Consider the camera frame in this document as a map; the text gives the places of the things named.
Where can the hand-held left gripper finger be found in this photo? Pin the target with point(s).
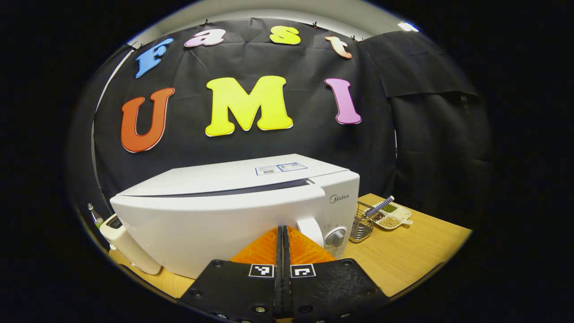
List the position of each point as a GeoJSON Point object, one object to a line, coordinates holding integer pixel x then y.
{"type": "Point", "coordinates": [279, 287]}
{"type": "Point", "coordinates": [288, 287]}

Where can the white microwave oven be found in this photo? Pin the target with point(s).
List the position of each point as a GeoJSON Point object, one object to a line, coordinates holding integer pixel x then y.
{"type": "Point", "coordinates": [202, 224]}

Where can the white divided bean dish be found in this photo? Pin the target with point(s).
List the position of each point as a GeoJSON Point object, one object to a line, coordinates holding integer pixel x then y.
{"type": "Point", "coordinates": [394, 220]}

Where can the white toaster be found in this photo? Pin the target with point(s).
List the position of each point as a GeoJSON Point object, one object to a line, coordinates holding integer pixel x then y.
{"type": "Point", "coordinates": [130, 251]}

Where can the black backdrop cloth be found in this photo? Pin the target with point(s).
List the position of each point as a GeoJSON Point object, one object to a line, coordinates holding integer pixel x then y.
{"type": "Point", "coordinates": [403, 134]}

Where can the green drink bottle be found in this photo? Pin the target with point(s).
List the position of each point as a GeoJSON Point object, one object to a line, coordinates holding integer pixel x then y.
{"type": "Point", "coordinates": [96, 217]}

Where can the ceiling light panel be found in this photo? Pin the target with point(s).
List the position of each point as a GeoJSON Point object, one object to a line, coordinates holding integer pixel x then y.
{"type": "Point", "coordinates": [408, 27]}

